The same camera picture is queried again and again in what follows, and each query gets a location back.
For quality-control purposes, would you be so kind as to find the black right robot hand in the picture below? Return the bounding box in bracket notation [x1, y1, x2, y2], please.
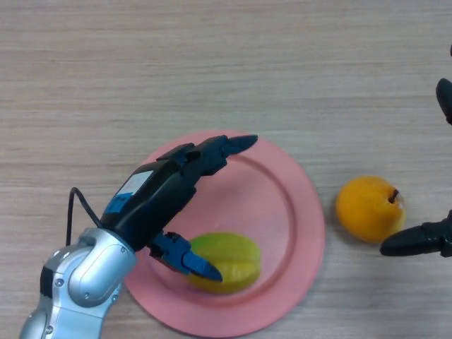
[379, 44, 452, 258]

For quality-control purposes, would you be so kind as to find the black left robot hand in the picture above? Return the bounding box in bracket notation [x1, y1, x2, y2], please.
[100, 133, 259, 283]

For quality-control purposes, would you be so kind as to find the yellow green starfruit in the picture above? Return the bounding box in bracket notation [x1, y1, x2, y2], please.
[182, 232, 262, 295]

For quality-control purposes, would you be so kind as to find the pink round plate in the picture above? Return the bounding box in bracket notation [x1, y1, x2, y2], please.
[124, 129, 326, 338]

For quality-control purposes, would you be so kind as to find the orange pear with stem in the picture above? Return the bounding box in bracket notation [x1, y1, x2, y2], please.
[335, 175, 407, 244]

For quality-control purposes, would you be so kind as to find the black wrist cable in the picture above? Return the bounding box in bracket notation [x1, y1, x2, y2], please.
[65, 186, 104, 246]

